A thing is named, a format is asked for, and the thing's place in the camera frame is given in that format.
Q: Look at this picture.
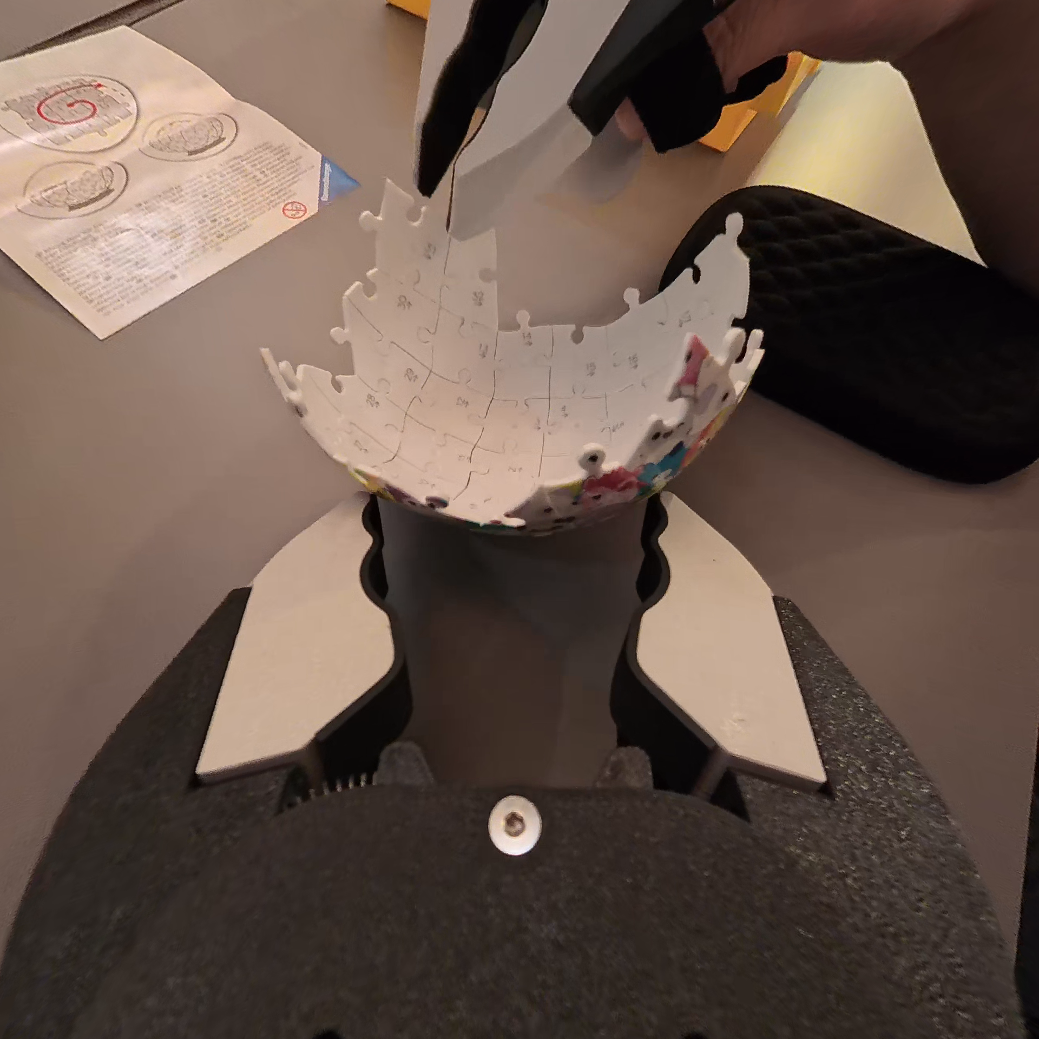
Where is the person's right hand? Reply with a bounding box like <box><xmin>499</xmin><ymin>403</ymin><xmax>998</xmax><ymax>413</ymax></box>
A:
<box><xmin>615</xmin><ymin>0</ymin><xmax>975</xmax><ymax>146</ymax></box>

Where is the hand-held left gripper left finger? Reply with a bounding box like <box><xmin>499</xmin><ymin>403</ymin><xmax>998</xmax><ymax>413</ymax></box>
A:
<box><xmin>195</xmin><ymin>491</ymin><xmax>409</xmax><ymax>786</ymax></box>

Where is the half built puzzle ball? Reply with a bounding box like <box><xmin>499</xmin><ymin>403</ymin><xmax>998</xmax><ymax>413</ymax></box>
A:
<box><xmin>260</xmin><ymin>179</ymin><xmax>768</xmax><ymax>537</ymax></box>

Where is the white instruction leaflet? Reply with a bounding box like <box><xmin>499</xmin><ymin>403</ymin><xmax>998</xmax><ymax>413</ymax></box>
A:
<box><xmin>0</xmin><ymin>24</ymin><xmax>360</xmax><ymax>340</ymax></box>

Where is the yellow plastic bin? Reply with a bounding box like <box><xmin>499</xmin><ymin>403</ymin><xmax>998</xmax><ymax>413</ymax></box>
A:
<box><xmin>385</xmin><ymin>0</ymin><xmax>823</xmax><ymax>155</ymax></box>

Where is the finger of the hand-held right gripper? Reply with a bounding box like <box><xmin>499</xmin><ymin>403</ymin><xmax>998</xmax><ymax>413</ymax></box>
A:
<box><xmin>445</xmin><ymin>0</ymin><xmax>632</xmax><ymax>242</ymax></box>
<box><xmin>412</xmin><ymin>0</ymin><xmax>547</xmax><ymax>200</ymax></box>

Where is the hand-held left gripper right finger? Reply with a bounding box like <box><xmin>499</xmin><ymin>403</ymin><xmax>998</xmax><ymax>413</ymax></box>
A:
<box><xmin>610</xmin><ymin>491</ymin><xmax>831</xmax><ymax>797</ymax></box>

